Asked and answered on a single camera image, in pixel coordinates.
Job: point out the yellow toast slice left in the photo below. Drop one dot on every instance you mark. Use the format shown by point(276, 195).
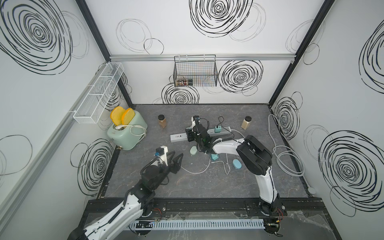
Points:
point(116, 115)

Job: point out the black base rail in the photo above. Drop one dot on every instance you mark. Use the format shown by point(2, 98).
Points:
point(166, 206)

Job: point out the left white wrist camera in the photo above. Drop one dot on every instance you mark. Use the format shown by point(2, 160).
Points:
point(161, 155)

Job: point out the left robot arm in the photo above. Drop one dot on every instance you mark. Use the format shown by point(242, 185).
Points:
point(137, 199)

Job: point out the mint green earbud case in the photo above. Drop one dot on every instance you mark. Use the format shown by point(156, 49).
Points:
point(193, 150)

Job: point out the yellow toast slice right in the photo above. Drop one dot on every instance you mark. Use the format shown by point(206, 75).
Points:
point(127, 116)

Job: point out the beige spice jar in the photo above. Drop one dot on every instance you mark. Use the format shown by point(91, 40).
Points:
point(246, 122)

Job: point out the white wire shelf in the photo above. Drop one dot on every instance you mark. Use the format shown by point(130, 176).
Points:
point(95, 102)

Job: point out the yellow toast slice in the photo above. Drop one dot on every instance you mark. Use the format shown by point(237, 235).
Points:
point(116, 115)
point(127, 116)

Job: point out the brown spice jar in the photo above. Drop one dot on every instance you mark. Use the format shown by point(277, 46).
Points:
point(162, 121)

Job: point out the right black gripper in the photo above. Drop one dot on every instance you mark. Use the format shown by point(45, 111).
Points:
point(190, 133)

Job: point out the black wire basket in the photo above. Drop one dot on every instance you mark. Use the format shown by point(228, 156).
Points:
point(195, 71)

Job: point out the white power strip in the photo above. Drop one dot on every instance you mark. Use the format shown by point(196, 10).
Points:
point(183, 136)

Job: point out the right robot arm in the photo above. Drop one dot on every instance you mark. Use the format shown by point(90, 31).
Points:
point(256, 157)

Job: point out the mint green toaster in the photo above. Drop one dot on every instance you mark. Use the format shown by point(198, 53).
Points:
point(128, 137)

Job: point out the white slotted cable duct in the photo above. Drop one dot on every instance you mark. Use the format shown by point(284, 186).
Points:
point(226, 224)

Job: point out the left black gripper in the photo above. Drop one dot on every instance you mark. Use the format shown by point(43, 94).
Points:
point(172, 168)

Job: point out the blue earbud case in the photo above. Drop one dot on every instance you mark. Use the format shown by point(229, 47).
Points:
point(237, 164)

